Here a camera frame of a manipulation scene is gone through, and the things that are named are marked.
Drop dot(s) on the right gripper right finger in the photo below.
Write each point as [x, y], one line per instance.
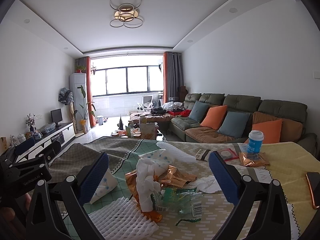
[272, 220]

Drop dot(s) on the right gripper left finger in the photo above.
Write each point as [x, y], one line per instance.
[44, 220]

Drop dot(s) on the paper bowl blue dots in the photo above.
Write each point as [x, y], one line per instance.
[107, 184]
[162, 158]

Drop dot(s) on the white foam fruit net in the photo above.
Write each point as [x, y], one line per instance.
[122, 219]

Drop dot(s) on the clear green plastic wrapper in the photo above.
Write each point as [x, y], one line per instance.
[186, 203]

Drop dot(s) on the gold foil wrapper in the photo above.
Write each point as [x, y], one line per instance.
[170, 178]

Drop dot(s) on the white tissue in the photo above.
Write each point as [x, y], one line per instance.
[145, 184]
[206, 184]

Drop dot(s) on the orange peel piece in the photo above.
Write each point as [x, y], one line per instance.
[153, 215]

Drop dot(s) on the white black tv cabinet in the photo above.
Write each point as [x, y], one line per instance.
[64, 134]

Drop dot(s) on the smartphone orange case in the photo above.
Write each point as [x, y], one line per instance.
[313, 179]

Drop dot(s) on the small black monitor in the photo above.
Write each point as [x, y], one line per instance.
[56, 116]

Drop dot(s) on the gold snack packet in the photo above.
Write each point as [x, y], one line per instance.
[252, 159]

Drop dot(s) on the tall green houseplant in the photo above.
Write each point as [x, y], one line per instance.
[89, 111]

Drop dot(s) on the red snack packet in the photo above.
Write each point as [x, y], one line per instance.
[228, 154]

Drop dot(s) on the blue white paper cup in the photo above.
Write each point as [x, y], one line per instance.
[255, 141]

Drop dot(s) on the orange cushion near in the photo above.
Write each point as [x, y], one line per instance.
[268, 131]

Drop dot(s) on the orange cushion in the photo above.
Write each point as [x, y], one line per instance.
[214, 117]
[268, 131]

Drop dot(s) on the white black snack packet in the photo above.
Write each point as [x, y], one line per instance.
[203, 154]

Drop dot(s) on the white standing air conditioner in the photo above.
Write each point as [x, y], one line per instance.
[76, 81]

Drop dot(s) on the blue grey cushion near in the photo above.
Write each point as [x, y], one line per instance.
[234, 124]

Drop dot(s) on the blue grey cushion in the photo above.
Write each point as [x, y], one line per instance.
[234, 124]
[198, 111]

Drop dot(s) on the brown sofa blanket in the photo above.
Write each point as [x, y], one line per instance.
[206, 135]

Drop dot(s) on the orange cushion far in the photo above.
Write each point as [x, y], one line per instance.
[214, 117]

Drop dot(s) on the dark green sectional sofa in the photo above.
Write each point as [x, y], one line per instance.
[293, 114]

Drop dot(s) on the cluttered coffee table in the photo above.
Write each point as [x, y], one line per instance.
[149, 131]

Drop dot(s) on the orange grey curtain left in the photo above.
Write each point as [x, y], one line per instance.
[83, 65]

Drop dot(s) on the orange grey curtain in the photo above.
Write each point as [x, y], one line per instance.
[83, 65]
[172, 74]

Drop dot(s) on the blue grey cushion far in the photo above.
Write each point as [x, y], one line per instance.
[198, 111]

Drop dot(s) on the white office chair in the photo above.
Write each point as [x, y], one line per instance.
[146, 104]

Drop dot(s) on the orange grey curtain right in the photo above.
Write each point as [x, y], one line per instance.
[172, 74]

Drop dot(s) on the ring ceiling lamp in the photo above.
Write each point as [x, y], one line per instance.
[126, 14]

